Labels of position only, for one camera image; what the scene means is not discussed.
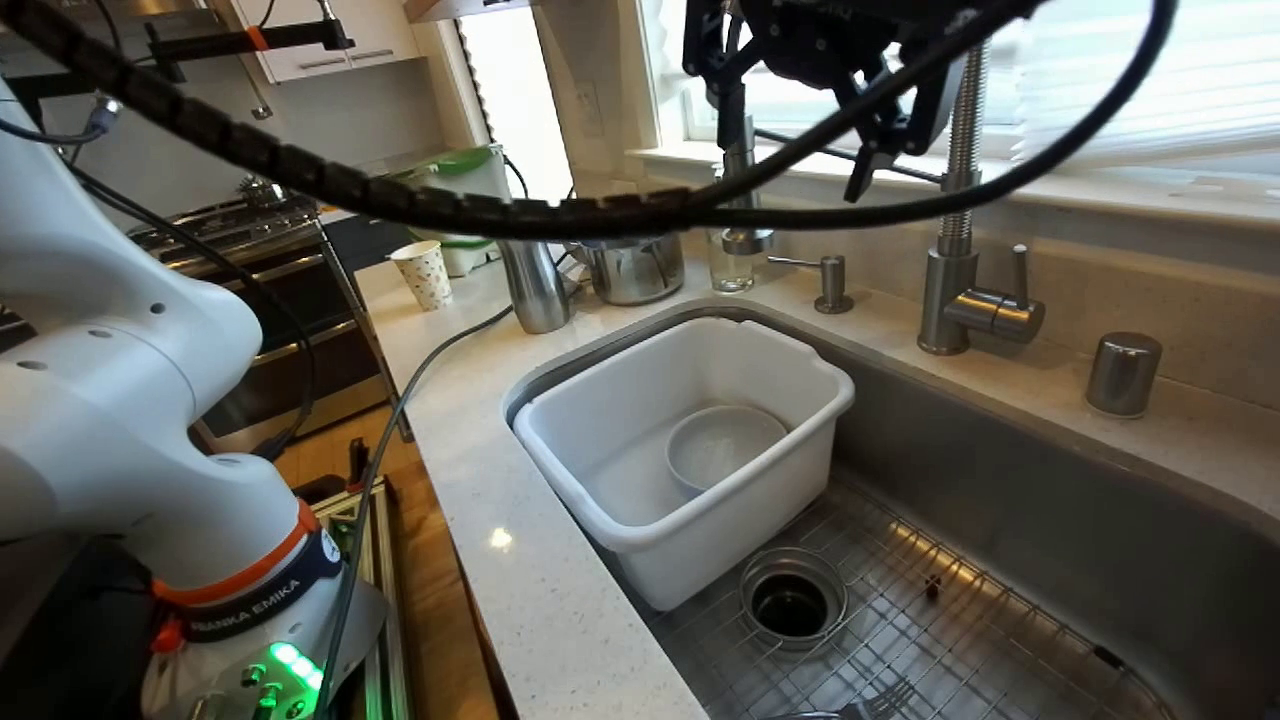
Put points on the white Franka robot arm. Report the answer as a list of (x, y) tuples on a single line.
[(99, 416)]

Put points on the steel tumbler cup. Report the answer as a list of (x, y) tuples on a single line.
[(534, 287)]

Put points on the built-in chrome soap pump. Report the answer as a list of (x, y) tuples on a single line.
[(830, 280)]

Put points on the clear soap dispenser bottle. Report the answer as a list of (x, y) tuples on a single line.
[(736, 258)]

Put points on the paper cup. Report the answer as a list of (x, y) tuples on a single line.
[(426, 273)]

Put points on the white plastic dish tub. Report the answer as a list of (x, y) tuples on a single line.
[(600, 437)]

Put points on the wire sink grid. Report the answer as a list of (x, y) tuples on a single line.
[(924, 638)]

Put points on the white plate in tub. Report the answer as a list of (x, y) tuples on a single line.
[(716, 442)]

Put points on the stainless steel pot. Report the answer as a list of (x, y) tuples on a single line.
[(639, 271)]

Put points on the sink drain strainer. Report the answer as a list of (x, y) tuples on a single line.
[(794, 602)]

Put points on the stainless steel sink basin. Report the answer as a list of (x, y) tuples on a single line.
[(1173, 584)]

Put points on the chrome countertop button cap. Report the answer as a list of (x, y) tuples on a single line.
[(1120, 373)]

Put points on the chrome spring kitchen faucet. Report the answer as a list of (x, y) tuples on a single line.
[(954, 301)]

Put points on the white pleated window blind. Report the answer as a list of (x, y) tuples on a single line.
[(1204, 110)]

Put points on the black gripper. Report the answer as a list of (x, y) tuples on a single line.
[(833, 44)]

